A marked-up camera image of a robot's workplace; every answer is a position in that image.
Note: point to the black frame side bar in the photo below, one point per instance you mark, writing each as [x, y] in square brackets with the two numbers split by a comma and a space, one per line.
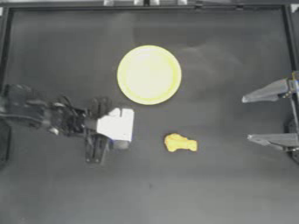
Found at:
[4, 40]
[291, 38]

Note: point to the yellow plate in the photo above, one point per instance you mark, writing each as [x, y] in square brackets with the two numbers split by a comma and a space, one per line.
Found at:
[148, 75]

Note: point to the black frame cross bar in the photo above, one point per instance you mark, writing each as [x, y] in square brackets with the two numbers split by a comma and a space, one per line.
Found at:
[77, 5]

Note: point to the yellow toy food piece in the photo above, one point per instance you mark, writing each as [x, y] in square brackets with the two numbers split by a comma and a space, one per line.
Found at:
[180, 143]

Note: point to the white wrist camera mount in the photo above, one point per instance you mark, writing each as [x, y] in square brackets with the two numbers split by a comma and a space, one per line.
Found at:
[114, 124]

